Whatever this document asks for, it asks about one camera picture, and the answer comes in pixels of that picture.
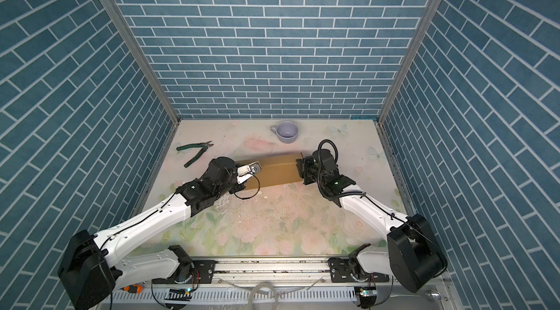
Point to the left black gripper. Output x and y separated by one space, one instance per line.
238 188

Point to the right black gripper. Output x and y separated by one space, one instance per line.
305 163

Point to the brown cardboard box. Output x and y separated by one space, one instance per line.
276 170

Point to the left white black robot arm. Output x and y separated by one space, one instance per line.
93 265

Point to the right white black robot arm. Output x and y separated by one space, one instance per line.
412 257

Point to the lavender ceramic cup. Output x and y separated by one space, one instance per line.
286 131

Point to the clear plastic tube loop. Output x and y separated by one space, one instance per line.
263 291

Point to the orange black screwdriver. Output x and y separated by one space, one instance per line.
134 289

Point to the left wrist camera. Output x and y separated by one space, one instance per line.
250 168

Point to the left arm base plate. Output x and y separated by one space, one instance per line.
198 272

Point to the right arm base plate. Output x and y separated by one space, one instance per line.
346 270

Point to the aluminium mounting rail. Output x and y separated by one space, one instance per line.
244 270

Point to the white slotted cable duct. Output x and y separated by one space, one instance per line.
219 296

